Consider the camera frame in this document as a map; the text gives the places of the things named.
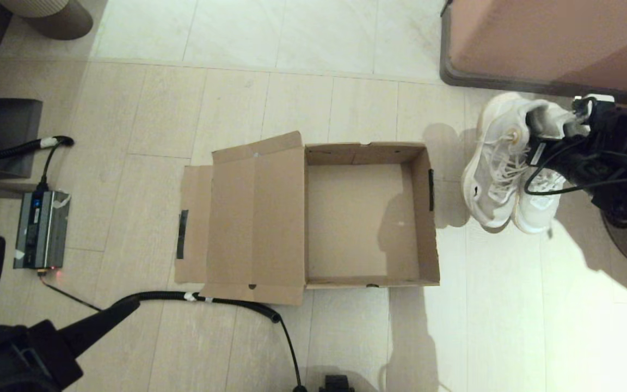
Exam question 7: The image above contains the white lace-up sneaker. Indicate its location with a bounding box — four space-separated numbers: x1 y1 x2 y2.
511 101 592 235

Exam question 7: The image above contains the white sneaker with black logo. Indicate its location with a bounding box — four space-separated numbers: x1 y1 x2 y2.
460 91 545 228

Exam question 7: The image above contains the brown cardboard shoe box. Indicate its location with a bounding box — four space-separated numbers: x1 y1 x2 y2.
175 131 440 305

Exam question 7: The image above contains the grey and black robot base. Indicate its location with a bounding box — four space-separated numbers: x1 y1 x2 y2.
319 375 355 392

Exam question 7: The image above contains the dark grey box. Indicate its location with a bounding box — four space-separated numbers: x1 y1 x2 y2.
0 98 43 180

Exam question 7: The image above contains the grey metal power inverter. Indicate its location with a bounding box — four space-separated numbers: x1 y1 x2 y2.
13 191 70 271

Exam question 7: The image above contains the pink sofa with grey base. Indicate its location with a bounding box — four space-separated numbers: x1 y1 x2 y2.
439 0 627 107

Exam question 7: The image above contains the beige round ribbed stool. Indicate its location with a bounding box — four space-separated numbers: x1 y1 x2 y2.
0 0 94 41

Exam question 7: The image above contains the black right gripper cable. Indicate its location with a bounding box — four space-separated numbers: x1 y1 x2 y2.
523 136 627 197

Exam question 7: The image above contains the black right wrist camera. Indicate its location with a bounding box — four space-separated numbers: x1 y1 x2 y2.
572 94 627 164

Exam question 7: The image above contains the black coiled cable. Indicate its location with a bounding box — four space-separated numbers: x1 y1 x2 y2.
39 271 306 392

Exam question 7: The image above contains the black corrugated power cable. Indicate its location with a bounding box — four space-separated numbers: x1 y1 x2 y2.
0 136 75 192

